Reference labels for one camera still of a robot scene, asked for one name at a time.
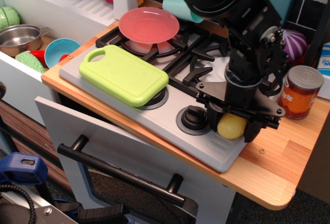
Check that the yellow toy potato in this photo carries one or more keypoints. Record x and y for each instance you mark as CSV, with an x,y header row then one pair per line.
x,y
231,126

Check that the green plastic cutting board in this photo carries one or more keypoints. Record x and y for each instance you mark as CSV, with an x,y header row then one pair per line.
x,y
123,75

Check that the green toy cabbage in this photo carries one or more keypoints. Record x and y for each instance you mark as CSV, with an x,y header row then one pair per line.
x,y
9,17

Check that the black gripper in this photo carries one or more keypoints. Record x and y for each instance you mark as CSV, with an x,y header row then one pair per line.
x,y
248,103

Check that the black right stove knob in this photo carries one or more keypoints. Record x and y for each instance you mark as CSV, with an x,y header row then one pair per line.
x,y
193,120

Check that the small steel pot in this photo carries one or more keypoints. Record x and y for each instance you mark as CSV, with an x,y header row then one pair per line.
x,y
19,38

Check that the green toy cucumber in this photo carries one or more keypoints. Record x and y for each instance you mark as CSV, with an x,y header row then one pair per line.
x,y
31,61

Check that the red toy pepper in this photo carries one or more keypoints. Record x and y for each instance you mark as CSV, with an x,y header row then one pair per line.
x,y
40,55

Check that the blue plastic clamp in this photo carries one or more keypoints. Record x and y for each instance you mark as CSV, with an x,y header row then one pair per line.
x,y
23,169

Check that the teal plastic cup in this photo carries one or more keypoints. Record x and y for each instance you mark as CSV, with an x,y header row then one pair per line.
x,y
180,9

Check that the black left burner grate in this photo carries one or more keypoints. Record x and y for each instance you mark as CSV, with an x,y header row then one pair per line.
x,y
164,55

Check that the grey toy stove top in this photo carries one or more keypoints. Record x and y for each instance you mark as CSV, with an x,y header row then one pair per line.
x,y
210,148

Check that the white milk carton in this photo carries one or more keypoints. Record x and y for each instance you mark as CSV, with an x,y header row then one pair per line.
x,y
323,68

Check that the blue plastic bowl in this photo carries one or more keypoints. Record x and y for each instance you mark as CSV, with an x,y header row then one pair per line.
x,y
57,49

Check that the black left stove knob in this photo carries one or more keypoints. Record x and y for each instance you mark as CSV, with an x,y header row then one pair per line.
x,y
157,101

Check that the black stove knob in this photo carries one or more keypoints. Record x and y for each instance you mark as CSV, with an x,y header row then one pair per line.
x,y
157,101
193,120

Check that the black burner grate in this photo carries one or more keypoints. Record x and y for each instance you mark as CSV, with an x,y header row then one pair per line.
x,y
204,61
164,55

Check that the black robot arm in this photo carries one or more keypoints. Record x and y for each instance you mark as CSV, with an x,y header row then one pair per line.
x,y
256,52

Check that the purple toy onion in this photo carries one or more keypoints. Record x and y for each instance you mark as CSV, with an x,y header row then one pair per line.
x,y
296,44

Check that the pink plastic plate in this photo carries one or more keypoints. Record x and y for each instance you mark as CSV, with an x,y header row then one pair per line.
x,y
149,25

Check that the black right burner grate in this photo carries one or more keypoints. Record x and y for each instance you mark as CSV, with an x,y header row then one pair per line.
x,y
204,61

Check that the white oven door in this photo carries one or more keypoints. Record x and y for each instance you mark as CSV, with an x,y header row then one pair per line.
x,y
208,201

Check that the orange toy food can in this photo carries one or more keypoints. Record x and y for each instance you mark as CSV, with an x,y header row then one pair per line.
x,y
300,91

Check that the black oven door handle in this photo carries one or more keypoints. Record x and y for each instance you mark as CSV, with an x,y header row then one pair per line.
x,y
170,193

